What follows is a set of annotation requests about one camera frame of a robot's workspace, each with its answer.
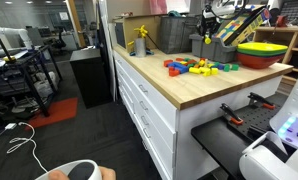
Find yellow wooden block front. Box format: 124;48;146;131
211;68;218;75

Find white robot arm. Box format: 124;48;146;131
200;0;248;37

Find green wooden block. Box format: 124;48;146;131
223;64;230;72
231;64;239;71

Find silver metal cup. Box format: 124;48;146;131
135;38;146;58

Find yellow toy figure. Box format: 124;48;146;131
135;25;148;38

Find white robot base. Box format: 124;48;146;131
239;80;298;180

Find green wooden block right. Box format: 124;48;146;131
231;64;239;71

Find wooden blocks cardboard box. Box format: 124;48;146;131
215;6;271;46

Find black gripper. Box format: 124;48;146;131
199;16;219;37

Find white power adapter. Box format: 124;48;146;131
5;123;17;130

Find yellow wooden cylinder block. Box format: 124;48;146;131
204;36;212;44

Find person's hand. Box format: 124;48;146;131
48;166;116;180

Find green plastic bowl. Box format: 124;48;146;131
237;49;286;56

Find wooden shelf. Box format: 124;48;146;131
253;26;298;85

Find white drawer cabinet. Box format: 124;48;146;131
113;47;290;180

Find black orange clamp left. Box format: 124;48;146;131
220;103;243;125

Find grey plastic bin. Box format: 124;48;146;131
189;34;236;63

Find red plastic bowl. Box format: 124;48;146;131
237;53;283;69

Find blue wooden block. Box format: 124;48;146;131
168;62;189;74

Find black orange clamp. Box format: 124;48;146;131
220;103;243;125
248;92;275;110

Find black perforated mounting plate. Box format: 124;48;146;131
227;102;283;142

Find yellow plastic bowl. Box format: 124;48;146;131
238;42;288;52

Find red floor mat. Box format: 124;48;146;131
28;97;78;128

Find black orange clamp right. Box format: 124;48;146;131
248;92;275;110

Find black cabinet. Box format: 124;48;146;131
70;49;112;108

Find red wooden block rear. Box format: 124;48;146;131
164;60;173;67

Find red wooden block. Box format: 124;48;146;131
164;60;173;67
169;67;180;77

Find yellow wooden square block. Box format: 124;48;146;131
199;60;205;67

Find white VR controller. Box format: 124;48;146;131
34;159;103;180

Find black metal cart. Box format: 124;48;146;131
0;19;63;129

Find grey fabric basket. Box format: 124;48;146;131
159;16;198;54

